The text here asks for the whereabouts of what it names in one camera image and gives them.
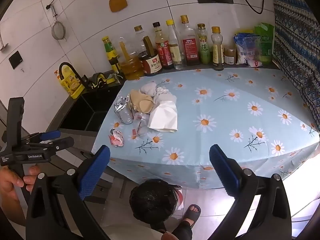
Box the clear cooking oil jug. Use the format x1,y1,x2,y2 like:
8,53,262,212
117,25,147,81

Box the clear plastic packaging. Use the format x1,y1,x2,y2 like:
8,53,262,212
131,112,151,137

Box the red white wrapper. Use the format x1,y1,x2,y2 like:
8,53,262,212
108,128,125,147

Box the foot in black slipper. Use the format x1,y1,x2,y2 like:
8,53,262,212
181,203,202,228

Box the yellow black gloves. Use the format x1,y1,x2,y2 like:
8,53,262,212
89,72,108,90

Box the yellow cap seasoning bottle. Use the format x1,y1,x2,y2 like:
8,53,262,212
210,26,225,71

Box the brown paper bag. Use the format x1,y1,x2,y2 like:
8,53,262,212
129,90,154,113

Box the green seasoning bag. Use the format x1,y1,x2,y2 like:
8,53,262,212
253,23,276,64

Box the small glass jar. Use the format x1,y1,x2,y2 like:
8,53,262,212
223,45,237,66

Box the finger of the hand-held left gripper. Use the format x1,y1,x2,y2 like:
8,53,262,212
29,137,75,154
21,130,61,143

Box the black-lined trash bin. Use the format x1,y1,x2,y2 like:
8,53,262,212
129,179,184,233

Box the small white packet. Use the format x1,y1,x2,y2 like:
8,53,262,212
246,58,263,68

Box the white paper napkin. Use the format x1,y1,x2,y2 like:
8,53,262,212
147,100,179,133

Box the green label sauce bottle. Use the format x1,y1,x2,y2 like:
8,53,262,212
101,36,123,77

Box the metal hanging utensil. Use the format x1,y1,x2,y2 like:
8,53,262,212
0,33,9,52

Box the person's left hand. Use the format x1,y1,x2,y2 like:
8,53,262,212
0,165,41,201

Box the black faucet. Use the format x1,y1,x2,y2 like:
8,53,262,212
58,62,88,88

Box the clear plastic bags bundle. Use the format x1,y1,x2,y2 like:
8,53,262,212
153,86,177,104

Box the white blue seasoning bag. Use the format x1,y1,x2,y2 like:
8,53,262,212
233,32,262,67

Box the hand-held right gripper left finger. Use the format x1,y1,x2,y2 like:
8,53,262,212
26,144,111,240

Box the black sink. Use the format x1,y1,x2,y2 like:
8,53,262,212
46,83,126,133

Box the metal mesh strainer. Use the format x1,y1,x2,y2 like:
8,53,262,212
51,5,68,42

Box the blue patterned cloth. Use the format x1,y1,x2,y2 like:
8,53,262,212
268,0,320,133

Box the person's black trouser leg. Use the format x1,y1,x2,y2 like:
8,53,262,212
161,221,193,240

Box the crumpled silver foil wrapper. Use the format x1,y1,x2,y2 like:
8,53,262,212
113,97,134,125

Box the black wall switch plate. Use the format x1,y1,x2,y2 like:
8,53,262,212
8,50,24,69

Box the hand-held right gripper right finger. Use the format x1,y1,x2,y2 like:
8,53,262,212
209,144,292,240

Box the dark soy sauce jug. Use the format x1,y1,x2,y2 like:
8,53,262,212
138,36,161,77

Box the blue daisy tablecloth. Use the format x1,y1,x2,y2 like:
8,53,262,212
91,67,320,191

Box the person's left forearm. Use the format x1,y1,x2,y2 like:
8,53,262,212
0,191,29,224

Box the clear yellow cap bottle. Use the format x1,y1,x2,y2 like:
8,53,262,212
165,19,187,70

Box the red label gold cap bottle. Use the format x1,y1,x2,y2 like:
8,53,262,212
178,15,201,66

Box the black cap vinegar bottle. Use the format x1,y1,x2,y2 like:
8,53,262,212
152,21,174,70

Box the green oil bottle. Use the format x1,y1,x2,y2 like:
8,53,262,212
196,23,213,65

